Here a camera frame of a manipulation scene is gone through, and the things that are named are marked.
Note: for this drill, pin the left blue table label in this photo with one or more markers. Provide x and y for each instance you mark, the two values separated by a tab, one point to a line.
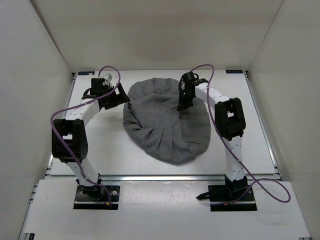
86	73

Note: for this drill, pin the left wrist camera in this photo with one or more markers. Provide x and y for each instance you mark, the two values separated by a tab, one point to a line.
107	77

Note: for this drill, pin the aluminium table rail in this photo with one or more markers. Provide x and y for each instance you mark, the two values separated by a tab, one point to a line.
179	177

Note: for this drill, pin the grey pleated skirt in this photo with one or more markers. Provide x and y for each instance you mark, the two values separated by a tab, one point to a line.
152	121

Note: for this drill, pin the right blue table label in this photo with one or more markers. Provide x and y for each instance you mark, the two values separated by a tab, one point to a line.
234	71

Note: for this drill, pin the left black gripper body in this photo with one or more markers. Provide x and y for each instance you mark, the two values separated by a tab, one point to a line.
108	89

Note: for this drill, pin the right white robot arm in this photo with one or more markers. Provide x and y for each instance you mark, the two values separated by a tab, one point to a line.
228	120

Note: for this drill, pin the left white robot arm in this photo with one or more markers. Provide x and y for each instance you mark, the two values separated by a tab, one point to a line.
69	141

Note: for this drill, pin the blue table label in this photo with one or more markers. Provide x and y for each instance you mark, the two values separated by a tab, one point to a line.
234	71
86	73

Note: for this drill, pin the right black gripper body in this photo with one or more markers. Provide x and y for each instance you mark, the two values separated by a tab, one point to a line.
184	93

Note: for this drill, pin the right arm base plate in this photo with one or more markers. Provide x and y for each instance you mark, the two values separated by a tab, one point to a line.
233	196

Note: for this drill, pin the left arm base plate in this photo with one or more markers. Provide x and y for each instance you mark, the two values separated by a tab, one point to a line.
95	198

